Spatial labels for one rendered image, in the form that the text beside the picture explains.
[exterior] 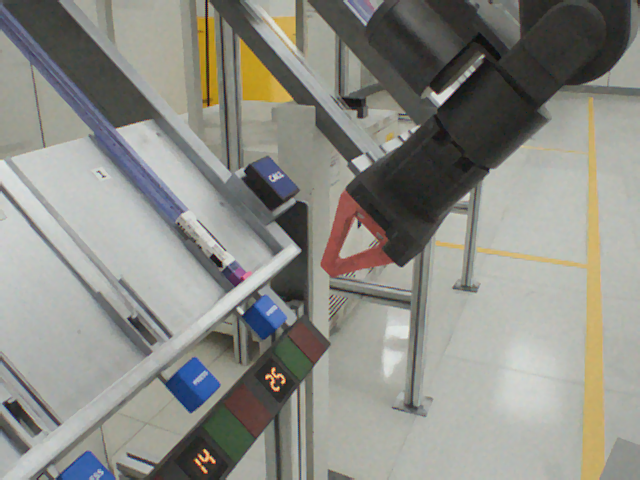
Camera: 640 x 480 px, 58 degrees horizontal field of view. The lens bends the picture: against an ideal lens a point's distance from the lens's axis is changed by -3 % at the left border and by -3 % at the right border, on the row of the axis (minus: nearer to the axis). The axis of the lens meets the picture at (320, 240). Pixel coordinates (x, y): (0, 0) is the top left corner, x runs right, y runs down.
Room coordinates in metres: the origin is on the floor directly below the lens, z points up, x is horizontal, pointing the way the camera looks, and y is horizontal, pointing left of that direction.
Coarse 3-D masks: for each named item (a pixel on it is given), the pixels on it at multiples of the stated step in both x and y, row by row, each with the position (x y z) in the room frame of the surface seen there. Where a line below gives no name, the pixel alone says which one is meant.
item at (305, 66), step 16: (240, 0) 0.79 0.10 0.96; (256, 16) 0.78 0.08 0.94; (272, 32) 0.76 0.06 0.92; (288, 48) 0.75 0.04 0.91; (304, 64) 0.74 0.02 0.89; (320, 80) 0.74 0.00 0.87; (336, 96) 0.73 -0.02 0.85; (352, 112) 0.72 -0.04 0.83; (352, 128) 0.71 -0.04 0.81; (368, 144) 0.70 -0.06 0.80
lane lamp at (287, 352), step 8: (280, 344) 0.45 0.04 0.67; (288, 344) 0.46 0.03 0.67; (280, 352) 0.45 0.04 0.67; (288, 352) 0.45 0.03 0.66; (296, 352) 0.46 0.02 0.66; (280, 360) 0.44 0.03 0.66; (288, 360) 0.44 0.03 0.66; (296, 360) 0.45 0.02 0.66; (304, 360) 0.45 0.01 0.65; (288, 368) 0.44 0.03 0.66; (296, 368) 0.44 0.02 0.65; (304, 368) 0.45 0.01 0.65; (296, 376) 0.43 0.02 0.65
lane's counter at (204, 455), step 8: (192, 440) 0.33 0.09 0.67; (200, 440) 0.33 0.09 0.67; (192, 448) 0.32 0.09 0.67; (200, 448) 0.32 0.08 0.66; (208, 448) 0.33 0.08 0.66; (184, 456) 0.31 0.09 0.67; (192, 456) 0.32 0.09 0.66; (200, 456) 0.32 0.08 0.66; (208, 456) 0.32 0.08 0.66; (216, 456) 0.33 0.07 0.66; (184, 464) 0.31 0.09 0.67; (192, 464) 0.31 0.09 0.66; (200, 464) 0.31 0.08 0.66; (208, 464) 0.32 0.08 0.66; (216, 464) 0.32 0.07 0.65; (224, 464) 0.32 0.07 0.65; (184, 472) 0.30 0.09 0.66; (192, 472) 0.31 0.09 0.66; (200, 472) 0.31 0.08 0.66; (208, 472) 0.31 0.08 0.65; (216, 472) 0.32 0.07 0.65; (224, 472) 0.32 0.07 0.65
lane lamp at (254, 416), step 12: (240, 396) 0.38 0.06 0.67; (252, 396) 0.39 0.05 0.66; (228, 408) 0.37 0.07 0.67; (240, 408) 0.37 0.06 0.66; (252, 408) 0.38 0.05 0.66; (264, 408) 0.38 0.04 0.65; (240, 420) 0.36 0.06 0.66; (252, 420) 0.37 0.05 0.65; (264, 420) 0.38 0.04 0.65; (252, 432) 0.36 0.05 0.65
